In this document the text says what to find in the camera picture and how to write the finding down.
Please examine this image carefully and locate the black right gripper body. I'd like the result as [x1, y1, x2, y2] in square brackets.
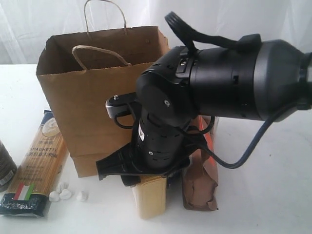
[122, 111, 193, 176]

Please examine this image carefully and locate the brown orange paper pouch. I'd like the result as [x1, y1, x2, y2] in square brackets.
[182, 116, 219, 211]

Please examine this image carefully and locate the brown paper bag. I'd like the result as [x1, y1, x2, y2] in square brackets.
[36, 0, 171, 179]

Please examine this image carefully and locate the white candy piece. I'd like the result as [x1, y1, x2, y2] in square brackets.
[56, 181, 69, 194]
[76, 191, 88, 202]
[49, 191, 60, 202]
[59, 189, 72, 200]

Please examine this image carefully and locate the yellow box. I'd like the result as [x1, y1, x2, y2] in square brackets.
[132, 175, 167, 220]

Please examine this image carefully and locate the black cable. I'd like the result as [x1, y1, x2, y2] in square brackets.
[180, 102, 305, 169]

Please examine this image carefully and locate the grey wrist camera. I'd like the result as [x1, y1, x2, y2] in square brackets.
[105, 93, 137, 119]

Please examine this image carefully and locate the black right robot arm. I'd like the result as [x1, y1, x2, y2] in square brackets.
[96, 34, 312, 186]

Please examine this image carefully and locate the spaghetti packet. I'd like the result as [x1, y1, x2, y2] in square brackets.
[0, 110, 68, 217]

